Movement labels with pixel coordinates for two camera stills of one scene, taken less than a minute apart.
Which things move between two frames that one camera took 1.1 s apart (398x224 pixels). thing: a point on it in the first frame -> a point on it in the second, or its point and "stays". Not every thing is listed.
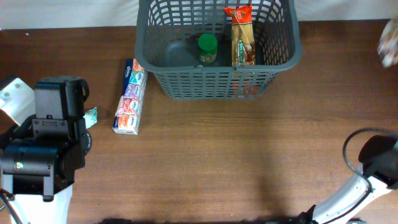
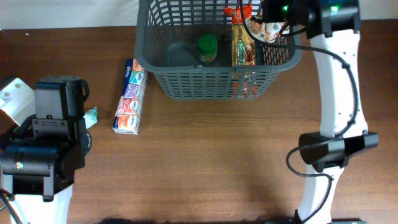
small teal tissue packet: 91,116 stays
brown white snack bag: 387,48 -> 264,31
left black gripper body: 86,135 stays
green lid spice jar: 208,45 stays
